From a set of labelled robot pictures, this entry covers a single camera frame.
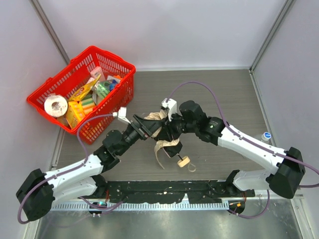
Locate pink white small package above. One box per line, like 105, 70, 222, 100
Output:
90, 66, 103, 79

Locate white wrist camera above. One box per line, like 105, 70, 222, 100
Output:
113, 107, 131, 124
161, 98, 177, 121

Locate orange plastic package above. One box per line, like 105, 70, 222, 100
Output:
66, 101, 85, 129

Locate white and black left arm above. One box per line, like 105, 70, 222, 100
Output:
16, 112, 167, 224

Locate white toilet paper roll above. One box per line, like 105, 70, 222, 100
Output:
44, 95, 68, 118

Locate green white wrapped package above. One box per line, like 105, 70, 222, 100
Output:
92, 82, 110, 100

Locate white slotted cable duct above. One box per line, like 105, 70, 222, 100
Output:
51, 200, 229, 211

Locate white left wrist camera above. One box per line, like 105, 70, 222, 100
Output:
113, 107, 131, 124

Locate clear plastic water bottle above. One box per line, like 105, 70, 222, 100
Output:
255, 132, 272, 143

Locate red plastic shopping basket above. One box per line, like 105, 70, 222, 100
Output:
26, 45, 137, 145

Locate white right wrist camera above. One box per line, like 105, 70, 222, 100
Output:
161, 98, 177, 121

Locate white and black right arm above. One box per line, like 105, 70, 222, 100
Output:
161, 99, 306, 199

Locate yellow green sponge pack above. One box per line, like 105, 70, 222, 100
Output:
79, 97, 96, 115

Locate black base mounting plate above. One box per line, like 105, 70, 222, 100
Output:
84, 180, 255, 204

